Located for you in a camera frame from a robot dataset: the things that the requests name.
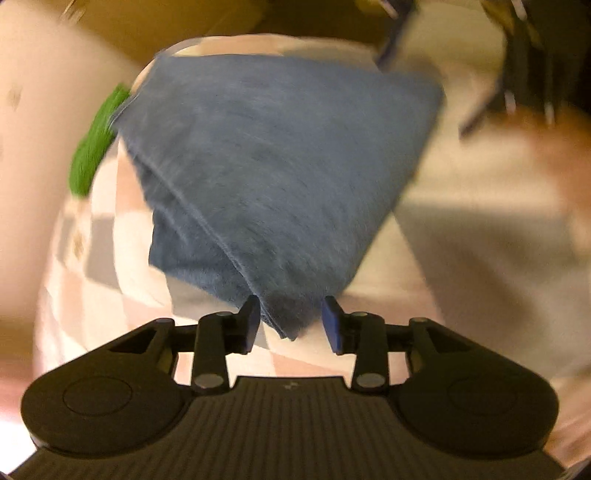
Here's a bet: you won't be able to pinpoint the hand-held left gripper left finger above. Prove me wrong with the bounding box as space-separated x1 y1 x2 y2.
106 294 262 397

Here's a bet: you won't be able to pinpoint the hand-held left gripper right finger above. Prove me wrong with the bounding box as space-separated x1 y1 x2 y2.
322 294 474 397

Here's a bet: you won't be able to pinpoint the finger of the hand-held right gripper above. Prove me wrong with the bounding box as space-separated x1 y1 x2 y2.
459 28 522 137
378 0 419 66

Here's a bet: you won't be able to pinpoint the blue jeans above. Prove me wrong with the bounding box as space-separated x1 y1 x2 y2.
113 53 446 342

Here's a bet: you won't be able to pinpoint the checkered bear print quilt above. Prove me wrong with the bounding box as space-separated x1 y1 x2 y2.
34 32 591 467

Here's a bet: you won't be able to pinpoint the green fuzzy cloth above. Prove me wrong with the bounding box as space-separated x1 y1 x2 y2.
68 83 131 197

